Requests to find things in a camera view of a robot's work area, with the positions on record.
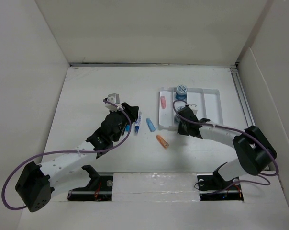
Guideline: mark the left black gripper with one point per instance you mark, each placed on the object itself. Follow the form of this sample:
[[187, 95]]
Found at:
[[132, 110]]

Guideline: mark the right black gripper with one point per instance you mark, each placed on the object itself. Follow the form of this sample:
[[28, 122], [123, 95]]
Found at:
[[181, 130]]

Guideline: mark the blue putty jar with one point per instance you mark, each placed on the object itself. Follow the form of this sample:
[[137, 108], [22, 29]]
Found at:
[[176, 117], [181, 92]]

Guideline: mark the white blue glue pen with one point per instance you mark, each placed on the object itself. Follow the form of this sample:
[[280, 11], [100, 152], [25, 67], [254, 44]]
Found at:
[[137, 123]]

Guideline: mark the orange correction tape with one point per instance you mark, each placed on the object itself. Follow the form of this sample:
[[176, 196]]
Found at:
[[163, 143]]

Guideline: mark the white plastic organizer tray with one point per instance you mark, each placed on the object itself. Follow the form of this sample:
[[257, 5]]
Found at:
[[207, 101]]

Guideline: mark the blue correction tape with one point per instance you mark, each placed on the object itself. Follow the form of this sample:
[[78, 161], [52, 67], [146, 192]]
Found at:
[[150, 125]]

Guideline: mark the pink correction tape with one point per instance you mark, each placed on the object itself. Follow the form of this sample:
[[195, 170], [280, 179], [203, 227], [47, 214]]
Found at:
[[163, 102]]

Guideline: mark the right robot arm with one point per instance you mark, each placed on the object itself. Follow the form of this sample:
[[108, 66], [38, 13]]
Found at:
[[253, 151]]

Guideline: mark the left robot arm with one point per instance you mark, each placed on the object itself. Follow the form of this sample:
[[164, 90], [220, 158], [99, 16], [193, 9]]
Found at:
[[38, 183]]

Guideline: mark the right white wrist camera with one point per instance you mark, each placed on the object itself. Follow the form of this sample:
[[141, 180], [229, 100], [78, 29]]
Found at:
[[193, 107]]

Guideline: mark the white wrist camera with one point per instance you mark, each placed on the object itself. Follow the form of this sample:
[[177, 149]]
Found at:
[[112, 102], [193, 107]]

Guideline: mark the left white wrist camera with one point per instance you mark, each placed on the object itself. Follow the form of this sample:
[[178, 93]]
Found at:
[[112, 102]]

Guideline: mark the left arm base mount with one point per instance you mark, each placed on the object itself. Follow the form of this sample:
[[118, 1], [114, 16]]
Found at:
[[98, 189]]

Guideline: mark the aluminium rail right side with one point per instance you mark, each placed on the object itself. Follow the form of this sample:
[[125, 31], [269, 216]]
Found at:
[[242, 96]]

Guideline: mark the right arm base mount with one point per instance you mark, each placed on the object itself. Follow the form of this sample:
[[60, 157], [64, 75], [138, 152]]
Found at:
[[212, 187]]

